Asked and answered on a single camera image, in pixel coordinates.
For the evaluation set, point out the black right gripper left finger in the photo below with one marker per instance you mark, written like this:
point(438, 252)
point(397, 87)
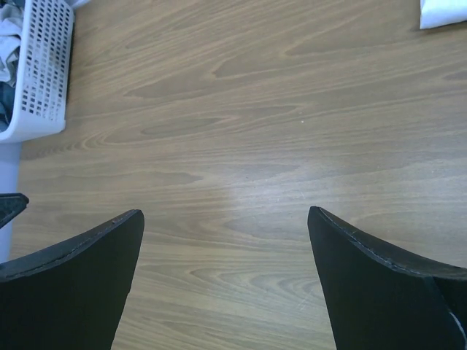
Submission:
point(71, 295)

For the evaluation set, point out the grey tank top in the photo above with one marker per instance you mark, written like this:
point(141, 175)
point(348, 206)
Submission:
point(11, 30)

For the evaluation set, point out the folded white tank top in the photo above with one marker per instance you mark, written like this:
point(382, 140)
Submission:
point(437, 13)

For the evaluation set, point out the dark navy tank top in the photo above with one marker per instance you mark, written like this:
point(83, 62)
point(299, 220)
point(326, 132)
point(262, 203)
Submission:
point(7, 98)

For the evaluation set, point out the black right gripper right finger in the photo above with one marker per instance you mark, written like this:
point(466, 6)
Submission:
point(380, 296)

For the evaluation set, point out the white plastic laundry basket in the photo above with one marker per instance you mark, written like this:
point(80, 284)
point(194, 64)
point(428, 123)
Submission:
point(43, 71)

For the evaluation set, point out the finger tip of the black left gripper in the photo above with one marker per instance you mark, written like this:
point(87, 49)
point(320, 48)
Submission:
point(11, 205)

